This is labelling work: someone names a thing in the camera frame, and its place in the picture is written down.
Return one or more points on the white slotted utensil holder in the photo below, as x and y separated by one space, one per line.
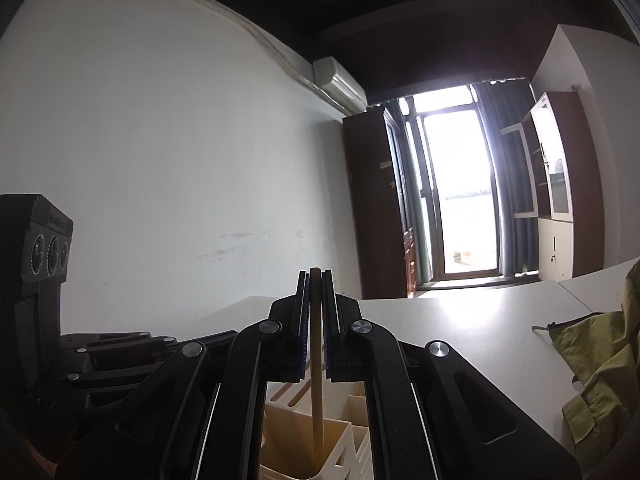
340 440

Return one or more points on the glass balcony door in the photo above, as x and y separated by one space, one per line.
460 185

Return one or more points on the brown glass-door cabinet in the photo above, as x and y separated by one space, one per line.
582 185

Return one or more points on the grey curtain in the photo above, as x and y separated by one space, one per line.
512 170
417 210

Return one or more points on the olive green jacket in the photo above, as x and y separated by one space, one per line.
610 360

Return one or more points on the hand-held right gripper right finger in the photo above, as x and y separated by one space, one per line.
328 332

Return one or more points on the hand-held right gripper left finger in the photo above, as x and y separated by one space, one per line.
301 332

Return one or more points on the brown wooden cabinet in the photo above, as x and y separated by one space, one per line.
370 200

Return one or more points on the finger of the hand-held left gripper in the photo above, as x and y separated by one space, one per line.
115 344
110 382

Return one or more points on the light wooden chopstick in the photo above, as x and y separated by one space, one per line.
316 400
300 394

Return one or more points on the white air conditioner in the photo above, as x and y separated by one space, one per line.
340 85

